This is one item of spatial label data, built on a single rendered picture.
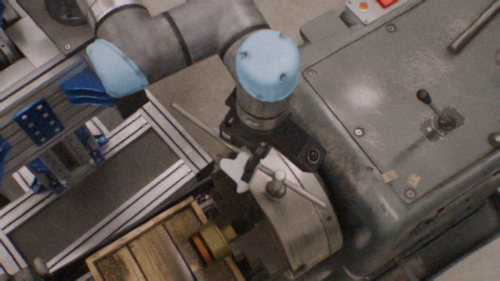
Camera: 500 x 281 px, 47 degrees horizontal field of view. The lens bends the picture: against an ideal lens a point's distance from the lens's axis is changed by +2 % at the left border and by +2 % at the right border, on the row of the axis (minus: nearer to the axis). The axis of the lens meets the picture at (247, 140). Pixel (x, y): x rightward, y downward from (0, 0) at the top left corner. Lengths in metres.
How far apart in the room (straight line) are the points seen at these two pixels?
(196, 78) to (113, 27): 1.96
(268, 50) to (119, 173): 1.67
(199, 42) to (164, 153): 1.59
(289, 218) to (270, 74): 0.50
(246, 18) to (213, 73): 1.97
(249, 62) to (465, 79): 0.68
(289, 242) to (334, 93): 0.32
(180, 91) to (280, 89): 1.99
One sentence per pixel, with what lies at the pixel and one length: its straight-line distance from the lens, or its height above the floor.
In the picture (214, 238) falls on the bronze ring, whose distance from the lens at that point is 1.19.
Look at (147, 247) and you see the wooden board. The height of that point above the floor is 0.88.
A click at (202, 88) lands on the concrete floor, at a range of 2.64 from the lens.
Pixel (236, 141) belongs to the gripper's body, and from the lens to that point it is 0.89.
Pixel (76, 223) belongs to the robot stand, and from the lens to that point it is 2.26.
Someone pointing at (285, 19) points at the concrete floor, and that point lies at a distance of 2.84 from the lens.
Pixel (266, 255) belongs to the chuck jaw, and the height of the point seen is 1.11.
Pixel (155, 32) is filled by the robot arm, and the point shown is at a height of 1.71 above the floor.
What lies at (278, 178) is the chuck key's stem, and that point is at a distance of 1.02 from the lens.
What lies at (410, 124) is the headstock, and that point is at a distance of 1.18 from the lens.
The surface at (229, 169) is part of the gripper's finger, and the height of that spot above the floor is 1.41.
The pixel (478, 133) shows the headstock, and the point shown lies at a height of 1.25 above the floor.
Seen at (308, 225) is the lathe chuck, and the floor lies 1.20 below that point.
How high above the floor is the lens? 2.27
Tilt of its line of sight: 65 degrees down
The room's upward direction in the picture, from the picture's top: 2 degrees counter-clockwise
